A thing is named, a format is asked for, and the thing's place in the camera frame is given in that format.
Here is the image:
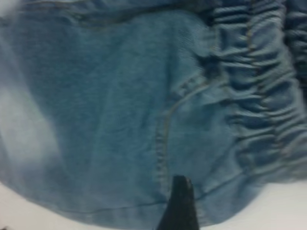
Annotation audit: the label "blue denim shorts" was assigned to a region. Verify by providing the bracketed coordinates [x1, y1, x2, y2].
[0, 0, 307, 230]

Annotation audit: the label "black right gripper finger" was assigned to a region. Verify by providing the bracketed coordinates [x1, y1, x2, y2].
[157, 176, 200, 230]

